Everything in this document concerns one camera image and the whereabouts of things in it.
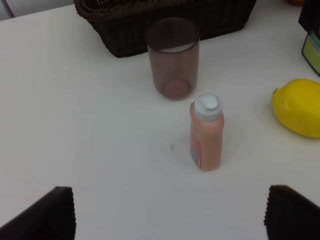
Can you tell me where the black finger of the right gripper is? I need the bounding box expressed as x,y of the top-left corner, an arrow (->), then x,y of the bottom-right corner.
298,0 -> 320,32

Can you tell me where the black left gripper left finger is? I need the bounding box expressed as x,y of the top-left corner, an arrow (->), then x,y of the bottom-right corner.
0,186 -> 76,240

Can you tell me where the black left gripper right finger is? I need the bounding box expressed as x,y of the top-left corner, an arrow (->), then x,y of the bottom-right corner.
264,185 -> 320,240

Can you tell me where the orange wicker basket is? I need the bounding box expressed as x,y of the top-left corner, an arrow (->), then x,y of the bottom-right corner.
285,0 -> 305,7

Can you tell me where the black square pump bottle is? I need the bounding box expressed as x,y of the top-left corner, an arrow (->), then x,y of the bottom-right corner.
301,27 -> 320,76

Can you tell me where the yellow lemon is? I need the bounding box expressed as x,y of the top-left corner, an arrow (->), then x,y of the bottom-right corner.
271,78 -> 320,139

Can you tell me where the pink bottle white cap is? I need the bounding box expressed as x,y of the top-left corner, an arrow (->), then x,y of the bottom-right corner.
189,93 -> 225,172

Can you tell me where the translucent brown plastic cup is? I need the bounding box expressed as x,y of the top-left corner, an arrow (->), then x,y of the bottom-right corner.
145,17 -> 200,100

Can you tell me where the dark brown wicker basket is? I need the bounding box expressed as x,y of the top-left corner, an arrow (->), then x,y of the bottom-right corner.
73,0 -> 258,59

